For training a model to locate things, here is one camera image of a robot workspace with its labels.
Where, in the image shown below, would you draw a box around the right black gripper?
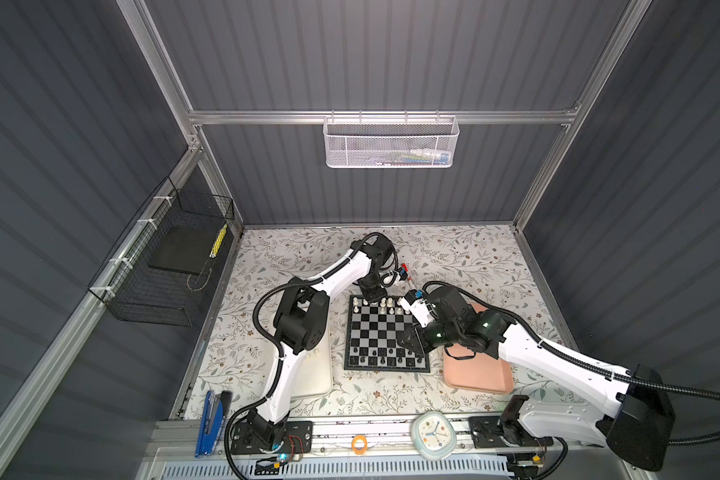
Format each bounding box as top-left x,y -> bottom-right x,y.
392,316 -> 458,353

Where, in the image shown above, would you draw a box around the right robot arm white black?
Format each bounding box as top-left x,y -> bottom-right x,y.
398,281 -> 720,472

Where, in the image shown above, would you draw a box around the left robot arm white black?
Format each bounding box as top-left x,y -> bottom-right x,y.
223,232 -> 401,479

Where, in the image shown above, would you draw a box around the white chess pieces on board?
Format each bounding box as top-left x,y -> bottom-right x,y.
349,296 -> 407,316

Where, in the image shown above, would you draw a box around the black white chess board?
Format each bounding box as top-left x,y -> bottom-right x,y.
344,310 -> 430,373

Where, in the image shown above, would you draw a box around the black chess pieces on board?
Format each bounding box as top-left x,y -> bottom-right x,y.
344,346 -> 430,372

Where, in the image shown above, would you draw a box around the pink plastic tray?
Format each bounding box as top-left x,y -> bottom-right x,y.
441,301 -> 515,395

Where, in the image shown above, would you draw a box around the mint green alarm clock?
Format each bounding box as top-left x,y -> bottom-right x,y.
410,411 -> 457,461

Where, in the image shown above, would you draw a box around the white plastic tray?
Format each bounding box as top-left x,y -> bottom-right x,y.
292,339 -> 333,399

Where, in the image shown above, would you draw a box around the yellow brush in basket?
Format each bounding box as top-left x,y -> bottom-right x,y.
209,223 -> 228,259

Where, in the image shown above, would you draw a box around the blue clamp tool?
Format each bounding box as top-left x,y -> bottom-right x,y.
194,390 -> 232,458

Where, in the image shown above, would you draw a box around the white wire basket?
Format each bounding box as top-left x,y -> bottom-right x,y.
322,115 -> 460,169

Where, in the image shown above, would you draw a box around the black wire basket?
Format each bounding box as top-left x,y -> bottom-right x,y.
89,180 -> 235,327

